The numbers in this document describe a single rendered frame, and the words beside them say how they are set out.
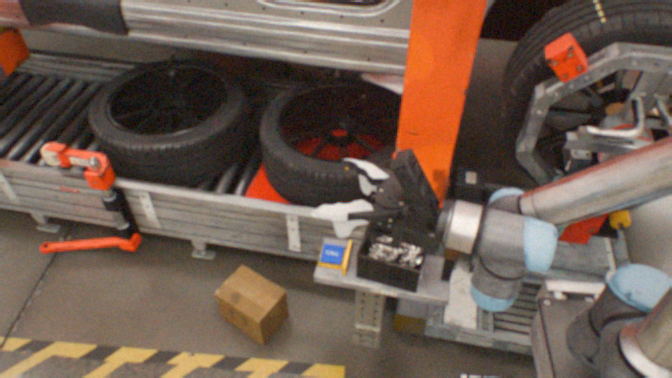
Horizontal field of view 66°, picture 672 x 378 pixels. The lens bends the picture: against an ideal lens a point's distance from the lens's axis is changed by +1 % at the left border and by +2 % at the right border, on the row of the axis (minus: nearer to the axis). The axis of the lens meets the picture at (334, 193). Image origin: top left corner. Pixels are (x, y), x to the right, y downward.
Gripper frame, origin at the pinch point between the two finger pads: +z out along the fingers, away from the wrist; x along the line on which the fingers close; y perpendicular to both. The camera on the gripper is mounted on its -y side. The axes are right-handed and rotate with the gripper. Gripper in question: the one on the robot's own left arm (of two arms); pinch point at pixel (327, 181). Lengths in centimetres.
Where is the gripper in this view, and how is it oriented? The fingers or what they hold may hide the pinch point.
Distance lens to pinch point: 83.1
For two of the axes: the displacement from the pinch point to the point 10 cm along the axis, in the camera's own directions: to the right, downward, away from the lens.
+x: 3.4, -5.7, 7.5
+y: -0.4, 7.8, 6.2
